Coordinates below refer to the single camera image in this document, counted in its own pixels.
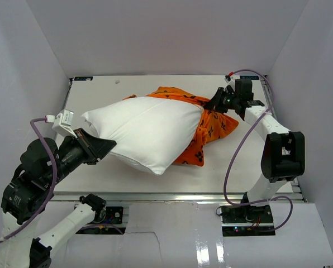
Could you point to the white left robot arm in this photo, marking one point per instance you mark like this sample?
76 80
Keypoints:
43 165

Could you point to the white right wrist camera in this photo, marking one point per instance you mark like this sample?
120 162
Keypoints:
230 82

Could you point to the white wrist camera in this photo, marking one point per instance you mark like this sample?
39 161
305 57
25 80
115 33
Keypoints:
230 82
62 123

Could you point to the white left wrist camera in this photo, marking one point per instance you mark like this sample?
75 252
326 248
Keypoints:
62 123

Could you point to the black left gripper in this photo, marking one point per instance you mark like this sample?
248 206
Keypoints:
93 148

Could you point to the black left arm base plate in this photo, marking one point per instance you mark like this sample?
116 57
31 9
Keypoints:
110 215

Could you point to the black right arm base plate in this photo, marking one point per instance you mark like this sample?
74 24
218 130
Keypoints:
245 214

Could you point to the orange patterned pillowcase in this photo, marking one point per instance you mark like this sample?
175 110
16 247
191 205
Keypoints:
212 125

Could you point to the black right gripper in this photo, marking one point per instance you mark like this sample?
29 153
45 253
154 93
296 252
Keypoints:
217 103

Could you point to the white pillow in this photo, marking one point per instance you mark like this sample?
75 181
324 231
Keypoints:
151 133

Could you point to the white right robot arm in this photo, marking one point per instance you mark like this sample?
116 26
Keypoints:
283 157

